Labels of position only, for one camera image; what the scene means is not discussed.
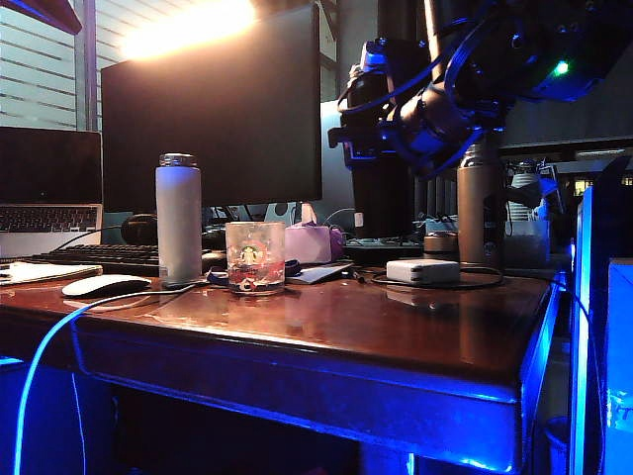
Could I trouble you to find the white box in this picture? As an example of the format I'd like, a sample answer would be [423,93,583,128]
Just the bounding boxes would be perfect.
[605,257,633,475]

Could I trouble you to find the black thermos bottle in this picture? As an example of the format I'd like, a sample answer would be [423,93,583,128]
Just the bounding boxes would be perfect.
[347,38,417,243]

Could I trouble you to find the white computer mouse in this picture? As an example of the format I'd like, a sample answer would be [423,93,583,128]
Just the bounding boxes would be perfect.
[61,274,152,299]

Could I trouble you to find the flat silver card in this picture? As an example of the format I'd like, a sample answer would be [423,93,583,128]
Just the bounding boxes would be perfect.
[286,261,356,287]

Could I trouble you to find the white thermos bottle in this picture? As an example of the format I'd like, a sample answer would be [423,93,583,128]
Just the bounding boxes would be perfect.
[155,153,204,290]

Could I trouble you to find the black keyboard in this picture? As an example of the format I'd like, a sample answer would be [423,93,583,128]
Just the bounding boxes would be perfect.
[24,243,162,278]

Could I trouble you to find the bronze thermos bottle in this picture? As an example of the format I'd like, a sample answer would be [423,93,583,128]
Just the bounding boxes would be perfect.
[457,143,501,268]

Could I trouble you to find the purple soft pouch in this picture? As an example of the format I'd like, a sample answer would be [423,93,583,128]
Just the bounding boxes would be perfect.
[327,227,347,262]

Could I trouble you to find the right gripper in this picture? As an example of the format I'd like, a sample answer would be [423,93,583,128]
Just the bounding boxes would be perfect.
[327,84,486,173]

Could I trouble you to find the black headphones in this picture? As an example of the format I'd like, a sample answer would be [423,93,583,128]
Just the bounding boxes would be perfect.
[121,213,159,247]

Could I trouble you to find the large black monitor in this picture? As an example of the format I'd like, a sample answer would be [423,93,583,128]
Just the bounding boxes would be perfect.
[101,4,323,215]

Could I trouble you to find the purple tissue box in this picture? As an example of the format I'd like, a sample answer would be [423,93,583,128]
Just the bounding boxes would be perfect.
[284,203,333,266]

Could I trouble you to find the white window blinds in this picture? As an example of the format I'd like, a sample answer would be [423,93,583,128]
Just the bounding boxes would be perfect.
[0,0,120,133]

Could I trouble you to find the white cable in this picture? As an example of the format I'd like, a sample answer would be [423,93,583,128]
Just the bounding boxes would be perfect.
[13,281,212,475]

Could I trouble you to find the clear plastic container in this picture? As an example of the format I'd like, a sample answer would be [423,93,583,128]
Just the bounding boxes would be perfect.
[503,212,551,268]

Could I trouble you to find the thin black cable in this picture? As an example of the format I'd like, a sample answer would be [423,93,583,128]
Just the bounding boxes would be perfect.
[51,226,125,253]

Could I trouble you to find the white notebook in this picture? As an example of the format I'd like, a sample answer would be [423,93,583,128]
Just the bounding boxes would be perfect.
[0,261,104,287]

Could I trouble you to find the white power adapter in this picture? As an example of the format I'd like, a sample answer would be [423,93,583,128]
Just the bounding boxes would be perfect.
[386,258,461,286]

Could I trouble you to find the blue-lit metal post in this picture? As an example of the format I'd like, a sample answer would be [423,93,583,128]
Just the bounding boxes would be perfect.
[568,187,593,475]

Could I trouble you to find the silver laptop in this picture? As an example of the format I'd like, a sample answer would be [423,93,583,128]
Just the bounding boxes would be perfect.
[0,127,105,260]

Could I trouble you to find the thin pale hanging cable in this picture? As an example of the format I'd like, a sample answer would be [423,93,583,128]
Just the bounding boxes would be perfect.
[70,373,88,475]

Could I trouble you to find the dark curved panel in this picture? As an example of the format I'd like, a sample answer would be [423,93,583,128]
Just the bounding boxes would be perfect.
[590,155,633,261]

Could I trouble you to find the printed glass cup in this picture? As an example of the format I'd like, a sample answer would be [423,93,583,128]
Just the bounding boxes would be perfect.
[225,221,287,298]

